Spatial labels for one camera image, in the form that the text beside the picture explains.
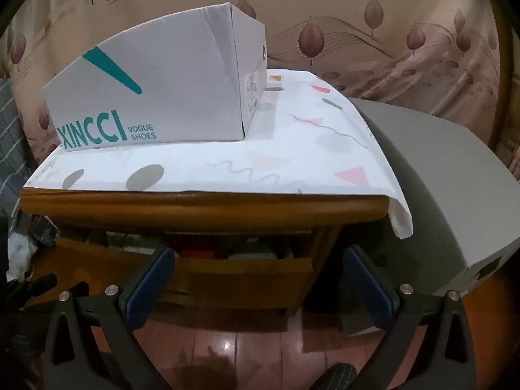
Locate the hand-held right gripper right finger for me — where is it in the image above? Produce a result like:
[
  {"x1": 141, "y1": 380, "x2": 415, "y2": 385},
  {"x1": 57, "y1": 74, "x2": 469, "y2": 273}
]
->
[{"x1": 342, "y1": 245, "x2": 478, "y2": 390}]

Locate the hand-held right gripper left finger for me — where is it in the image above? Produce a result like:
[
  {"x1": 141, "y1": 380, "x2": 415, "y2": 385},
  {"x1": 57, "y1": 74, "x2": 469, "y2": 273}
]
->
[{"x1": 43, "y1": 245, "x2": 176, "y2": 390}]

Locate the wooden drawer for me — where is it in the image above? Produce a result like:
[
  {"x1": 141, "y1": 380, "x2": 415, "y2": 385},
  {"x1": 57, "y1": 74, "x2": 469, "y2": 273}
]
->
[{"x1": 55, "y1": 231, "x2": 313, "y2": 305}]

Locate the white floral cloth pile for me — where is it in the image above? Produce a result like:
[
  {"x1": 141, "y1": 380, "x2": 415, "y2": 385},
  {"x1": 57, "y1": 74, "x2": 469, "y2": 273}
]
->
[{"x1": 6, "y1": 227, "x2": 41, "y2": 281}]

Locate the dark blue patterned bag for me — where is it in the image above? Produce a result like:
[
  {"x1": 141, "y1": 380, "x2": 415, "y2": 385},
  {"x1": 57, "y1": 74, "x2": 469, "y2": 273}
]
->
[{"x1": 34, "y1": 221, "x2": 59, "y2": 248}]

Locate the wooden nightstand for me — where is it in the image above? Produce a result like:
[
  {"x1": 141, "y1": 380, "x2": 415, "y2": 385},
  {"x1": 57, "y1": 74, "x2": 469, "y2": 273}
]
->
[{"x1": 20, "y1": 189, "x2": 391, "y2": 318}]

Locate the dark striped slipper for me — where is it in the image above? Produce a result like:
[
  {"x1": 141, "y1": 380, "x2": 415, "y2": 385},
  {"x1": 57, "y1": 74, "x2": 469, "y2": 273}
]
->
[{"x1": 313, "y1": 363, "x2": 358, "y2": 390}]

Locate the white cloth with pastel shapes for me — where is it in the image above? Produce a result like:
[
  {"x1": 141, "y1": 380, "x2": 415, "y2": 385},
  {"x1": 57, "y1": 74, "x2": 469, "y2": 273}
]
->
[{"x1": 22, "y1": 68, "x2": 414, "y2": 240}]

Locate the grey plaid cloth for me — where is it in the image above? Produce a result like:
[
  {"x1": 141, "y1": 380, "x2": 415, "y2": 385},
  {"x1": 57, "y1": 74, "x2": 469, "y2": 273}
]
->
[{"x1": 0, "y1": 77, "x2": 31, "y2": 220}]

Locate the white shoe box teal print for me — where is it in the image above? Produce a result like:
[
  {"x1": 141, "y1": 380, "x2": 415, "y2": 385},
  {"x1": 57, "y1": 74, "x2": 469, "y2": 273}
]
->
[{"x1": 43, "y1": 2, "x2": 267, "y2": 153}]

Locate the leaf-print beige fabric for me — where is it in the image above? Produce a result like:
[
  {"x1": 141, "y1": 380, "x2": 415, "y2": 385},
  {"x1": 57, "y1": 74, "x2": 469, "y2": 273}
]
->
[{"x1": 8, "y1": 0, "x2": 508, "y2": 167}]

